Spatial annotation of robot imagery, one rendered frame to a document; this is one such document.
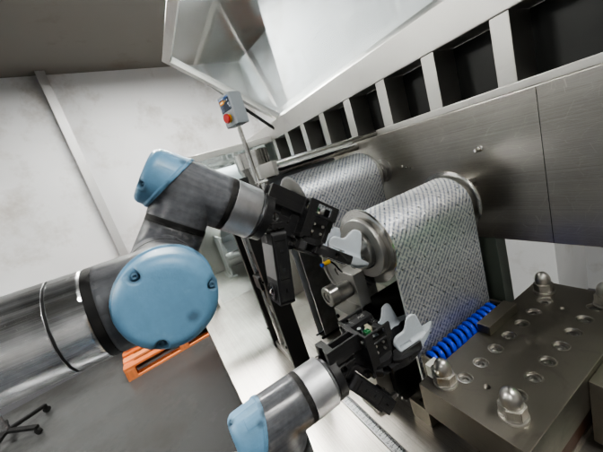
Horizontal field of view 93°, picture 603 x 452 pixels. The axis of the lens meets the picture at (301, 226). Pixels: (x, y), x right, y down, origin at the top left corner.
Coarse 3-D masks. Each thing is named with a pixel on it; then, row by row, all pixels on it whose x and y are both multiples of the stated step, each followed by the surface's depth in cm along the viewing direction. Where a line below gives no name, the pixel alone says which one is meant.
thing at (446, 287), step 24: (456, 240) 57; (432, 264) 54; (456, 264) 57; (480, 264) 61; (408, 288) 52; (432, 288) 54; (456, 288) 58; (480, 288) 62; (408, 312) 52; (432, 312) 55; (456, 312) 58; (432, 336) 55
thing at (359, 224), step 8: (344, 224) 56; (352, 224) 53; (360, 224) 51; (368, 224) 50; (344, 232) 57; (368, 232) 50; (376, 232) 49; (376, 240) 49; (376, 248) 50; (384, 248) 49; (376, 256) 51; (384, 256) 49; (376, 264) 52; (384, 264) 50; (368, 272) 55; (376, 272) 52
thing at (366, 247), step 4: (348, 232) 54; (364, 236) 51; (364, 240) 51; (368, 240) 51; (364, 244) 51; (368, 244) 50; (364, 248) 51; (368, 248) 50; (372, 248) 51; (364, 252) 51; (368, 252) 51; (372, 252) 50; (364, 256) 52; (368, 256) 51; (372, 256) 51; (368, 260) 51; (372, 260) 51; (372, 264) 52; (364, 268) 53
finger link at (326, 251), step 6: (312, 246) 44; (324, 246) 43; (312, 252) 44; (318, 252) 43; (324, 252) 43; (330, 252) 43; (336, 252) 43; (342, 252) 45; (336, 258) 44; (342, 258) 44; (348, 258) 46; (348, 264) 45
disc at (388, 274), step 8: (344, 216) 57; (352, 216) 54; (360, 216) 52; (368, 216) 50; (376, 224) 49; (384, 232) 48; (384, 240) 49; (392, 248) 48; (392, 256) 49; (392, 264) 49; (384, 272) 52; (392, 272) 50; (376, 280) 55; (384, 280) 53
